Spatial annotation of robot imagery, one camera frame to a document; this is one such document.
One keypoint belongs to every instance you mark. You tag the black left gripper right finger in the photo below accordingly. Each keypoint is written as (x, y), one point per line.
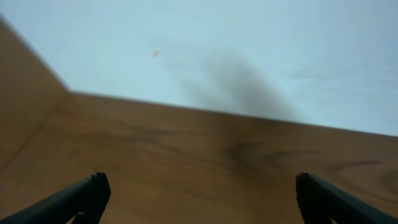
(322, 203)

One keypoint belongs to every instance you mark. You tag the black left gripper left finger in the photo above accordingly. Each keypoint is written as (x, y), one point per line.
(82, 202)

